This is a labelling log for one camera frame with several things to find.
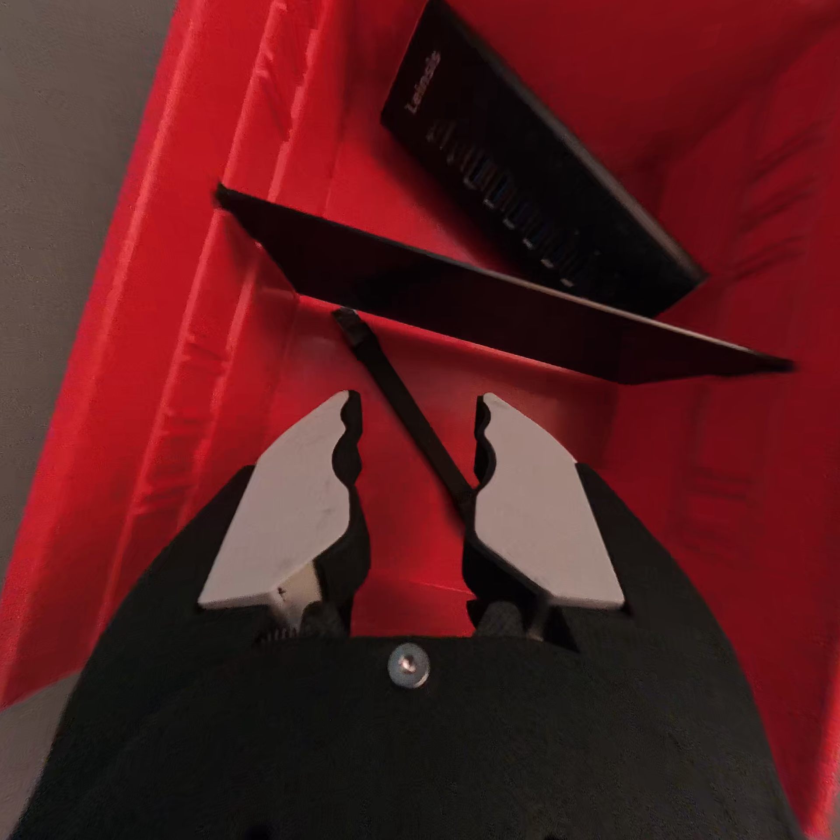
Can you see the red plastic bin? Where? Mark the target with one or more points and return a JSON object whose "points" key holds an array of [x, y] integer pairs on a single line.
{"points": [[164, 328]]}

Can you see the black usb hub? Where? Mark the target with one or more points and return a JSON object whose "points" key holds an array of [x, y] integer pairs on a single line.
{"points": [[525, 164]]}

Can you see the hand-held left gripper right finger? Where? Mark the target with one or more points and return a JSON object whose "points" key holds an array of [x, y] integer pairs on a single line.
{"points": [[544, 518]]}

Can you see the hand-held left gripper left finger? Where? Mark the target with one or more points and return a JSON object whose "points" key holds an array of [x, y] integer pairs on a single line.
{"points": [[289, 512]]}

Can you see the black divider panel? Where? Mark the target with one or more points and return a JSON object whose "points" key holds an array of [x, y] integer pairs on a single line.
{"points": [[459, 308]]}

